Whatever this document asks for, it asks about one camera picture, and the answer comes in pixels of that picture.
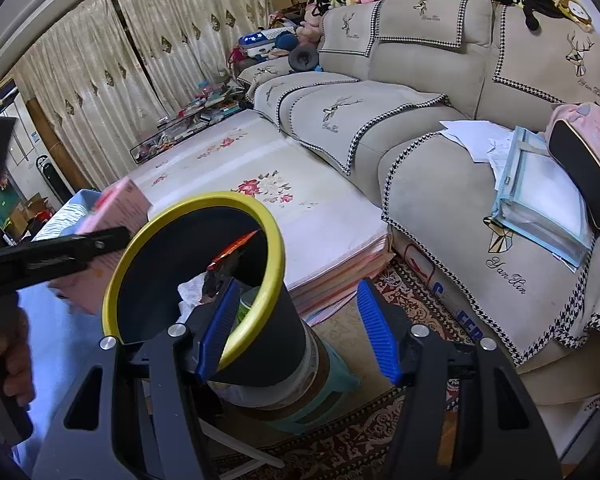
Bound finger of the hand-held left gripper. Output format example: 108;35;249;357
0;226;131;291

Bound open cardboard boxes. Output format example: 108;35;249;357
2;192;52;237

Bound blue tablecloth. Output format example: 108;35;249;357
15;189;126;476

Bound red snack packet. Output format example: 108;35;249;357
206;230;262;275

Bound beige sofa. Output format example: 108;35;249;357
237;0;600;406

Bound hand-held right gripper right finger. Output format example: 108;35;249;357
356;280;563;480

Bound flattened cardboard box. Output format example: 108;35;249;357
392;239;487;348

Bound beige patterned curtain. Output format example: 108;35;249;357
112;0;276;121
10;0;171;191

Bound blue transparent document folder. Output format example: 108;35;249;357
491;126;597;267

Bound white tissue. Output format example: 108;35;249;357
177;272;222;322

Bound yellow rimmed black trash bin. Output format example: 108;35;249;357
102;191;311;388

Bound patterned red rug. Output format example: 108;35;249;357
200;260;481;480

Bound person's left hand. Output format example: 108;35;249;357
0;310;36;406

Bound loose white papers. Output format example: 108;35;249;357
439;120;517;162

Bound dark round cushion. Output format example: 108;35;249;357
288;46;321;72

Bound blue star print bag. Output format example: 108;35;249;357
237;30;282;57

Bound low cluttered glass table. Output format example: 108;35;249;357
130;81;247;166

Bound pink carton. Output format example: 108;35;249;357
50;176;154;315

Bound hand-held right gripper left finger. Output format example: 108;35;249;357
32;280;242;480

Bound pink plush doll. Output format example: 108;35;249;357
297;2;324;42

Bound black plush toy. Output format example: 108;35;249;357
489;0;557;32

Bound white bucket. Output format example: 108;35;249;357
209;327;332;411

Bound pink black bag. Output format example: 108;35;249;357
545;101;600;232

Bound teal plastic stool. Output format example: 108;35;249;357
266;342;362;437

